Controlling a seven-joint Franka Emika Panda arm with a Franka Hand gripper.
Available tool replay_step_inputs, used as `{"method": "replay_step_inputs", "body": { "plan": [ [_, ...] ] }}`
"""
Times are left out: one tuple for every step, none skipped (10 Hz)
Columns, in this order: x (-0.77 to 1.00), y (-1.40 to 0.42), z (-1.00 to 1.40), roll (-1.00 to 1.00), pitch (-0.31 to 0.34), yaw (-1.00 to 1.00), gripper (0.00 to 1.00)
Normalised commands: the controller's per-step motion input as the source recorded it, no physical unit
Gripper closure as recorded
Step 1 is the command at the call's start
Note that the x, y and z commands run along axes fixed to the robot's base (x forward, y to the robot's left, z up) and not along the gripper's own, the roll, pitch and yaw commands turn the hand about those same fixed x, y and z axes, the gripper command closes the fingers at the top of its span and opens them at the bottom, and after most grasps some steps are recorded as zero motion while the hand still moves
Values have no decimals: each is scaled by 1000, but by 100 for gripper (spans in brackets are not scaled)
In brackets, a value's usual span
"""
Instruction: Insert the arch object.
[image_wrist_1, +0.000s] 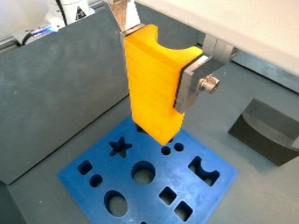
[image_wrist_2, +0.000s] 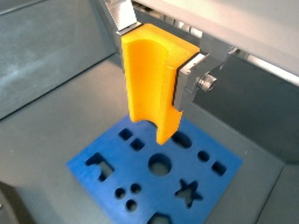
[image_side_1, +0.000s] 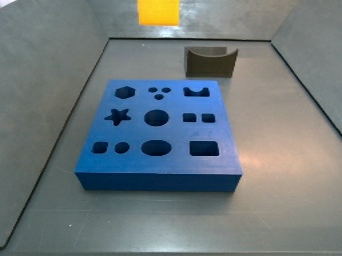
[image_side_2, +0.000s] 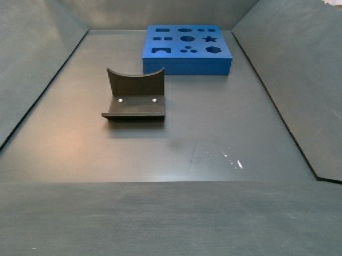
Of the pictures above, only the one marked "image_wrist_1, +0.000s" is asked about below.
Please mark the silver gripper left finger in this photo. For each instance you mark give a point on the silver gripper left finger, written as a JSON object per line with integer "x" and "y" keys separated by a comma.
{"x": 126, "y": 16}

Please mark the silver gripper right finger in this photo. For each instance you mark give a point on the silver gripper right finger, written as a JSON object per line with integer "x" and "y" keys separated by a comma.
{"x": 196, "y": 77}

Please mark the yellow arch block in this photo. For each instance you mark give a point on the yellow arch block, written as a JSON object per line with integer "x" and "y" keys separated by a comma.
{"x": 153, "y": 71}

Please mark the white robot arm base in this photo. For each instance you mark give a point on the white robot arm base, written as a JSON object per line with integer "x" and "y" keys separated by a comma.
{"x": 65, "y": 12}

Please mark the dark grey block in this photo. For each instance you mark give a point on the dark grey block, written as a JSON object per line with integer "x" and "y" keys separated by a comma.
{"x": 268, "y": 132}

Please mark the grey panel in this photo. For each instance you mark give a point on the grey panel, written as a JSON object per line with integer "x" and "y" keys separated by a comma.
{"x": 58, "y": 83}

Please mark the blue shape sorter board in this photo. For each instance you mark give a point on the blue shape sorter board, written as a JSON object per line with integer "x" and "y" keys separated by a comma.
{"x": 128, "y": 180}

